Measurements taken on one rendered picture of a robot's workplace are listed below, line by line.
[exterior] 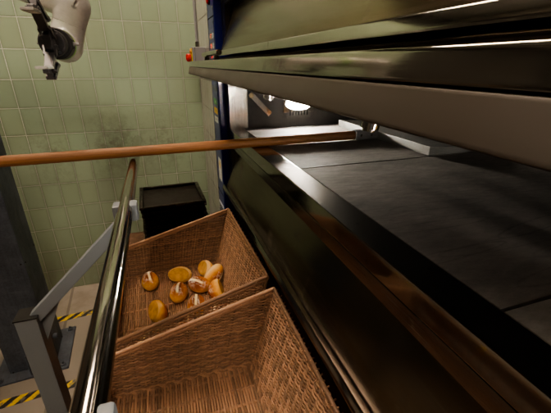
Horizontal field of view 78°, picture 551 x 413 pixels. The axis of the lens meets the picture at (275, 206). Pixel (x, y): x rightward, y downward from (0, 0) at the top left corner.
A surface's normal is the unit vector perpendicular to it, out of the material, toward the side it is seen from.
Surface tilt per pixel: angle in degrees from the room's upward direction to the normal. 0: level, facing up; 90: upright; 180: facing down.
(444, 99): 79
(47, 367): 90
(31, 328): 90
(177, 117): 90
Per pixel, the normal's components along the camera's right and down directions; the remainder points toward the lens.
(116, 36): 0.32, 0.36
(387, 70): -0.93, -0.06
